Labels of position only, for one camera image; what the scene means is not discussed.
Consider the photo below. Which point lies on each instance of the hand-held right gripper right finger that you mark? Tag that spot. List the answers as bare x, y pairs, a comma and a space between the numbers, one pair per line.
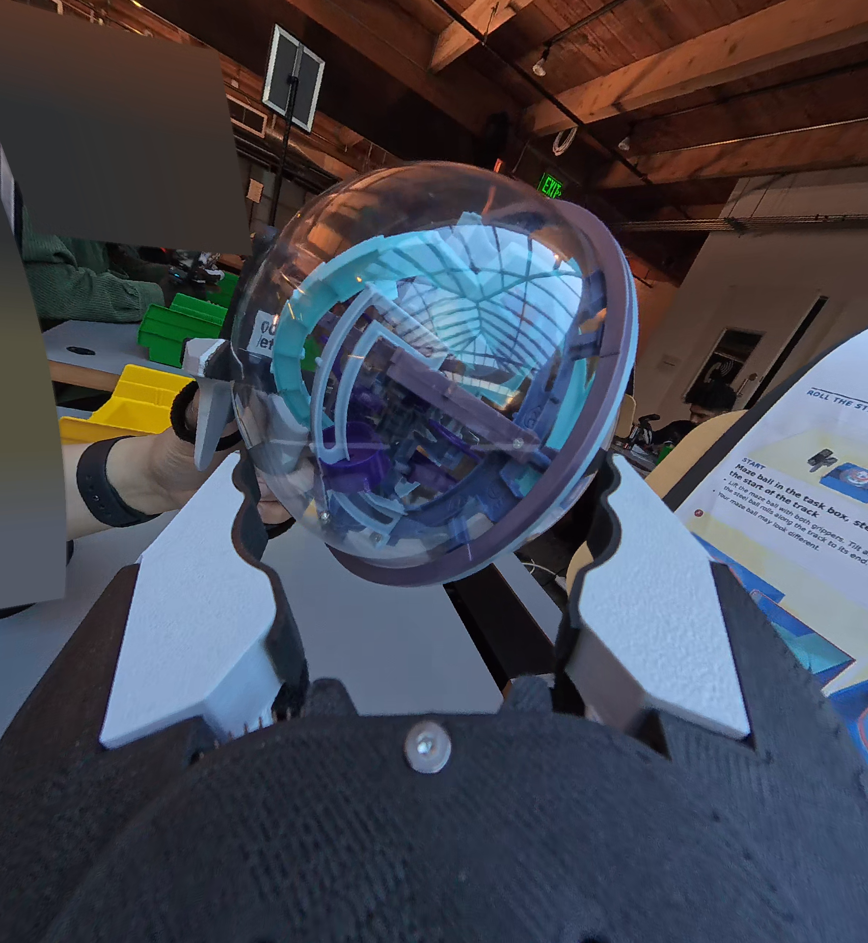
662, 619

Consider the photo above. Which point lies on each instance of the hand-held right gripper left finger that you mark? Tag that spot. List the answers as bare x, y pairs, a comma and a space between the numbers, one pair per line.
191, 619

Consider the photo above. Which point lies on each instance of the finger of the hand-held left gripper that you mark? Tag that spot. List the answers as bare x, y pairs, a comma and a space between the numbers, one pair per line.
283, 416

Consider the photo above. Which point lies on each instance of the yellow plastic bin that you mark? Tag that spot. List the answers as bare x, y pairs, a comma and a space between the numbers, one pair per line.
136, 405

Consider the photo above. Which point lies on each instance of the person's left hand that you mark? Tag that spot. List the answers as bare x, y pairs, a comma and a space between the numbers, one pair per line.
165, 471

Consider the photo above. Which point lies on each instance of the green plastic bin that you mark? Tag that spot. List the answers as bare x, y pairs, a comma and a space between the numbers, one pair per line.
183, 328

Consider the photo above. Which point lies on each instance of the clear plastic maze ball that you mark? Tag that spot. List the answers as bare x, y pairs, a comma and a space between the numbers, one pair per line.
434, 368

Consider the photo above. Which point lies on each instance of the ceiling spotlight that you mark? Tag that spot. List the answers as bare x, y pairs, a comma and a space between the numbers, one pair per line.
540, 65

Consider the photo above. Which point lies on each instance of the grey topped wooden table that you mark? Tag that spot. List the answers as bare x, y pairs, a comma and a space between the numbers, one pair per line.
110, 361

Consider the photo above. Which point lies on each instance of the wall vent grille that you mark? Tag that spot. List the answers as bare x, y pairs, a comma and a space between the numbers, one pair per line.
246, 116

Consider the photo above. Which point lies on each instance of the green exit sign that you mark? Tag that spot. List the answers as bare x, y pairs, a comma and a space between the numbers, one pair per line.
550, 186

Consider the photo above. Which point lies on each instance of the printed instruction sheet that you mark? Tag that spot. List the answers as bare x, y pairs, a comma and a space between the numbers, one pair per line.
809, 516

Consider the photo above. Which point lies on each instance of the light panel on stand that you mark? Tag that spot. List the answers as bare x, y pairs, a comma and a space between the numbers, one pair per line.
294, 77

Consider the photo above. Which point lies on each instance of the black wrist watch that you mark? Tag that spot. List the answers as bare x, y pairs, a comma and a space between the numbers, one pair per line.
99, 479

